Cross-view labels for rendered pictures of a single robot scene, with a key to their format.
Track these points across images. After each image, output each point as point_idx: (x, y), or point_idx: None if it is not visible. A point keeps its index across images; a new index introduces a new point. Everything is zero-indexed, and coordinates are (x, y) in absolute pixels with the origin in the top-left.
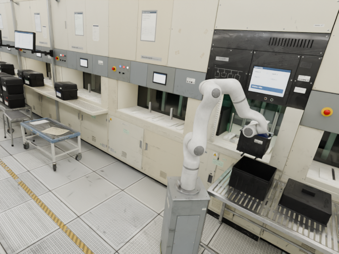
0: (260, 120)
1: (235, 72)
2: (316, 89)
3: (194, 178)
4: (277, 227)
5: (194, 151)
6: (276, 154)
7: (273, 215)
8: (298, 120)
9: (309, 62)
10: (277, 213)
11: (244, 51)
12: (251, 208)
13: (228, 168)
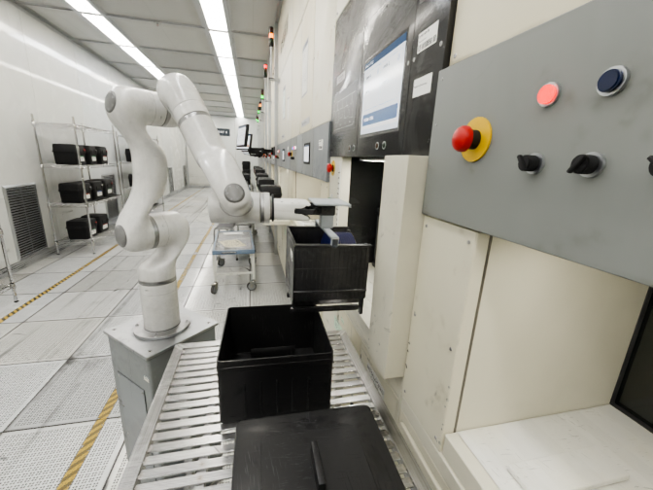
0: (205, 169)
1: (349, 99)
2: (457, 60)
3: (150, 305)
4: None
5: (115, 235)
6: (376, 317)
7: (164, 467)
8: (402, 192)
9: None
10: (186, 470)
11: (357, 38)
12: (164, 416)
13: None
